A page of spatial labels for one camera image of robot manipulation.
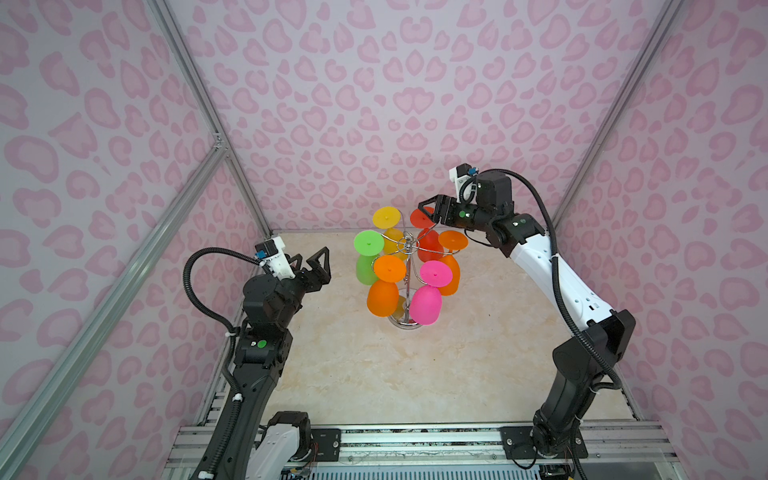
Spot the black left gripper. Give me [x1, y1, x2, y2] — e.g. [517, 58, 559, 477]
[272, 246, 329, 334]

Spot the pink plastic wine glass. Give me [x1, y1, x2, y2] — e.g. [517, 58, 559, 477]
[409, 261, 453, 326]

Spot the red plastic wine glass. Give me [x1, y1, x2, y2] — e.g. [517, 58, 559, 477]
[410, 209, 445, 262]

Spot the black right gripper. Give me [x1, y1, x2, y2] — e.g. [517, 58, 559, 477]
[418, 194, 495, 233]

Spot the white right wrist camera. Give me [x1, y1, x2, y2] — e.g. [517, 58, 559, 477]
[449, 163, 479, 204]

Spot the orange wine glass front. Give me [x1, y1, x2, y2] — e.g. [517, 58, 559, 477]
[366, 255, 406, 317]

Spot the chrome wine glass rack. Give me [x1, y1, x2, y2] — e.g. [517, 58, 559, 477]
[389, 229, 448, 330]

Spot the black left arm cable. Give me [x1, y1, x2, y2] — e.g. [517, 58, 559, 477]
[182, 247, 265, 337]

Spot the orange wine glass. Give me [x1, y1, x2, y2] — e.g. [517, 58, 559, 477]
[438, 231, 469, 296]
[366, 255, 406, 317]

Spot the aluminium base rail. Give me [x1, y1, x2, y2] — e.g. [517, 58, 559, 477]
[162, 420, 687, 479]

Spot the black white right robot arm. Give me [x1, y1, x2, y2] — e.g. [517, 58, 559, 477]
[418, 195, 636, 458]

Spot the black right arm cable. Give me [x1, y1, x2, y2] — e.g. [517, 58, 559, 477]
[473, 168, 625, 391]

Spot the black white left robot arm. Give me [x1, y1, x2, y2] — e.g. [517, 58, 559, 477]
[182, 238, 332, 479]

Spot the yellow plastic wine glass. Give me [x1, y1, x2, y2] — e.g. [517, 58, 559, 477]
[372, 206, 407, 260]

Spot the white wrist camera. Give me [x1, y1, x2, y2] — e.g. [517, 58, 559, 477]
[254, 236, 295, 280]
[449, 163, 479, 204]

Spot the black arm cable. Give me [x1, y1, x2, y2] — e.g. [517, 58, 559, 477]
[182, 247, 265, 337]
[473, 168, 625, 391]

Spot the green plastic wine glass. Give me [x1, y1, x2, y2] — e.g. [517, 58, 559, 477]
[353, 230, 384, 286]

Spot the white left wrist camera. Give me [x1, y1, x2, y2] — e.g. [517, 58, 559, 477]
[254, 236, 295, 280]

